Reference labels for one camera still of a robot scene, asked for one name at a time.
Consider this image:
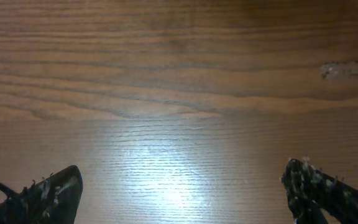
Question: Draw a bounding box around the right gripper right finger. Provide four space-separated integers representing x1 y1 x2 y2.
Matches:
281 159 358 224

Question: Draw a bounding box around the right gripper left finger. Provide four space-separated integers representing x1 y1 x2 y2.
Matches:
0 165 83 224

